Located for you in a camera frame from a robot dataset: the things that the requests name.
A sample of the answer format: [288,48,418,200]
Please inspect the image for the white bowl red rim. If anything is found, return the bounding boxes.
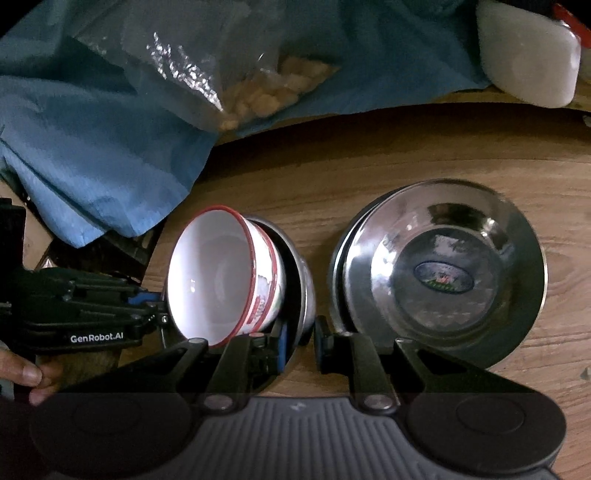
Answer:
[238,218,287,335]
[165,204,260,348]

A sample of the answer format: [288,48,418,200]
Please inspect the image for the steel plate with sticker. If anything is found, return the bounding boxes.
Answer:
[344,179,548,368]

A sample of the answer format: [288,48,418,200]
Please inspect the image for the matte steel bowl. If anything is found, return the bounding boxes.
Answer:
[246,215,317,386]

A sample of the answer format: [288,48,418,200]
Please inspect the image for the large shiny steel plate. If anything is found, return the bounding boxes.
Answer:
[328,189,398,333]

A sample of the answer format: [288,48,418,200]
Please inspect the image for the person's left hand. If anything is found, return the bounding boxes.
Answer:
[0,348,63,406]

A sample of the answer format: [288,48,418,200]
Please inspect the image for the clear bag of snacks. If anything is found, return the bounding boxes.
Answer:
[69,1,339,133]

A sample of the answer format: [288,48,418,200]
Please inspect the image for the white plastic container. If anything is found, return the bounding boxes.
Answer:
[476,1,582,108]

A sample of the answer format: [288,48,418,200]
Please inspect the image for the blue cloth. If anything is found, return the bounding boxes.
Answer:
[1,1,489,247]

